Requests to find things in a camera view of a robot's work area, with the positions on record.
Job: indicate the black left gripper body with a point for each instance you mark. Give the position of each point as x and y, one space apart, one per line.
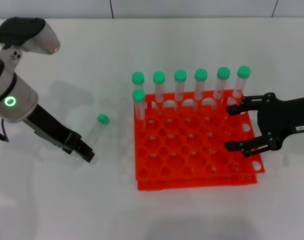
52 127

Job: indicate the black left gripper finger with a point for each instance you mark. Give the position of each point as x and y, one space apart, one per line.
85 151

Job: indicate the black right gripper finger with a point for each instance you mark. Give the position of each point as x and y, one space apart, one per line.
235 109
233 145

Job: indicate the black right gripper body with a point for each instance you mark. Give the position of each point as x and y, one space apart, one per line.
279 117

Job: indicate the clear green-capped test tube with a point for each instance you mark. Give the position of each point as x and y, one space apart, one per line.
97 130
138 95
138 77
159 77
244 71
180 75
223 73
201 74

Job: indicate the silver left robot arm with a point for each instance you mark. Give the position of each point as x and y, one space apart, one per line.
14 90

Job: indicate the orange plastic test tube rack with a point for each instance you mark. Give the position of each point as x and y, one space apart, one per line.
192 150

